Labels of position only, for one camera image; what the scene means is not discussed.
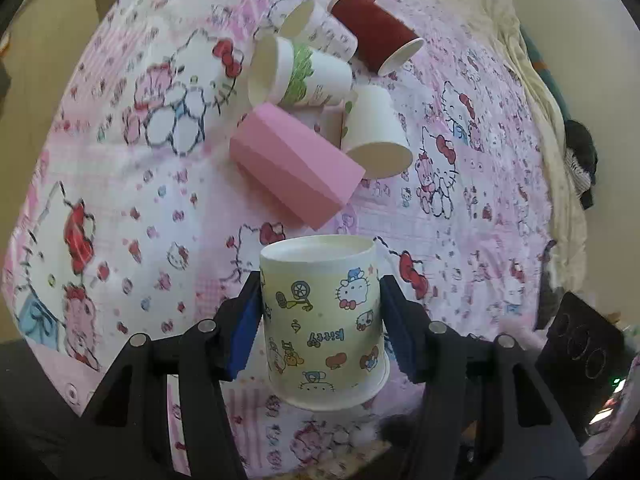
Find dark red paper cup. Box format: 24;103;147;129
329;0;425;76

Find pink faceted paper cup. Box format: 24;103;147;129
229;103;364;230

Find black striped garment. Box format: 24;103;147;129
564;120;598;210

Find white green-leaf paper cup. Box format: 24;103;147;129
341;84;413;180

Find white green-band paper cup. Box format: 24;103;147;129
247;35;352;108

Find cream yellow blanket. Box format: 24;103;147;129
459;0;587;290

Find yellow cartoon paper cup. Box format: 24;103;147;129
259;235;390;412

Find pink Hello Kitty bedsheet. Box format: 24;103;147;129
1;0;563;479

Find white pink-pattern paper cup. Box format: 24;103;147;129
279;0;358;62

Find black device with rings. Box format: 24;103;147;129
535;292;631;443

